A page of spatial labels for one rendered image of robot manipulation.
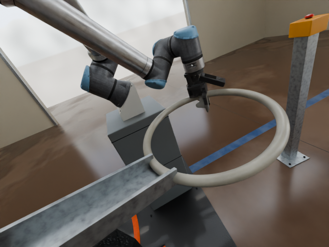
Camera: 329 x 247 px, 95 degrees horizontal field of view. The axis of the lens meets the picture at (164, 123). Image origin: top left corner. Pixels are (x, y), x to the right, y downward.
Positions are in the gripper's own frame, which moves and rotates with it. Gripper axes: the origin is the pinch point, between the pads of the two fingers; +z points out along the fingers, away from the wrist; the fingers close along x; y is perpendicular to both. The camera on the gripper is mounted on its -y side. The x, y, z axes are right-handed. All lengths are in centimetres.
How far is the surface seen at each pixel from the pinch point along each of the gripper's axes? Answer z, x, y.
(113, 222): -12, 60, 14
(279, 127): -7.6, 30.1, -21.7
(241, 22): 44, -611, -71
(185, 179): -7.2, 46.5, 2.3
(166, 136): 21.3, -5.8, 33.7
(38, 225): -16, 65, 29
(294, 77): 17, -49, -50
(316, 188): 91, -14, -57
